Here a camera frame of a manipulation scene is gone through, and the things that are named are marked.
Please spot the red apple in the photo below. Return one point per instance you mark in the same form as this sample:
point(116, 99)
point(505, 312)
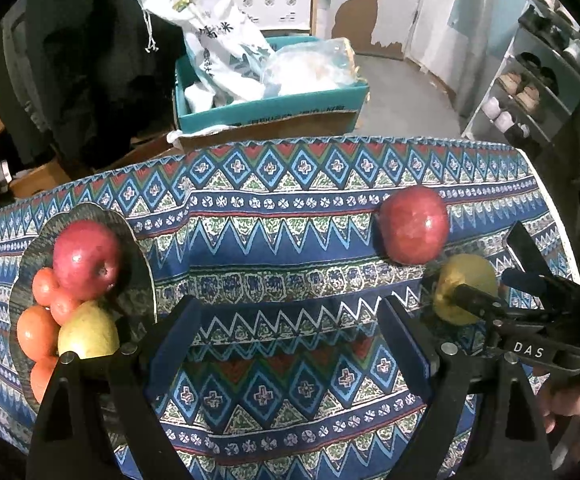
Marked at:
point(86, 260)
point(412, 225)

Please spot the blue patterned tablecloth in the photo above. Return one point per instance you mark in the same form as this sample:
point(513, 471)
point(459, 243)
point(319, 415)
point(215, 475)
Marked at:
point(280, 260)

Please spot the scalloped glass plate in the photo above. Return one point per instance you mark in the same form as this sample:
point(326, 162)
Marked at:
point(137, 270)

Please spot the yellow-green apple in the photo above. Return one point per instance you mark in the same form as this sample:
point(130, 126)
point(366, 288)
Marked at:
point(88, 335)

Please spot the orange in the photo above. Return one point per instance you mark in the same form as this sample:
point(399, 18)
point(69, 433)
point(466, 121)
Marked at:
point(65, 307)
point(41, 379)
point(44, 286)
point(35, 334)

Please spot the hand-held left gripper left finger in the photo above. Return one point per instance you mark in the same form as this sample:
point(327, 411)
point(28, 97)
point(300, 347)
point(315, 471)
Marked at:
point(172, 345)

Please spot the clear plastic bag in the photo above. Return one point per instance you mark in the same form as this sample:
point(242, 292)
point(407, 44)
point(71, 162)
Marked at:
point(310, 67)

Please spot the white door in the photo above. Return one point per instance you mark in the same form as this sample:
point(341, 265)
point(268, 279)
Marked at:
point(445, 25)

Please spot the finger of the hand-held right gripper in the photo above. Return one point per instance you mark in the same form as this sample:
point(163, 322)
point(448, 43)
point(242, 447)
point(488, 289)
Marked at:
point(477, 300)
point(522, 278)

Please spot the yellow-green pear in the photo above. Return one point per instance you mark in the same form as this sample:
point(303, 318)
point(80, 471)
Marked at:
point(470, 272)

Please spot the teal cardboard box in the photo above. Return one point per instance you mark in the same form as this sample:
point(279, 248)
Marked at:
point(270, 110)

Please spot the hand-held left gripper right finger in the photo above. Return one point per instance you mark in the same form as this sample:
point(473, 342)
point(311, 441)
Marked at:
point(405, 347)

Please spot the dark hanging clothing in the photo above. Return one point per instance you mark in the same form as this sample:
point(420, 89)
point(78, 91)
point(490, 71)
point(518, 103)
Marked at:
point(80, 60)

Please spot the grey shoe rack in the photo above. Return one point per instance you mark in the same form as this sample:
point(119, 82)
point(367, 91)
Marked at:
point(552, 110)

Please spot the white printed bag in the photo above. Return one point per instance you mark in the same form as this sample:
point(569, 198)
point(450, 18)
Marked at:
point(210, 30)

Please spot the brown cardboard box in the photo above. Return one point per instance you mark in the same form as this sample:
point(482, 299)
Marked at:
point(40, 180)

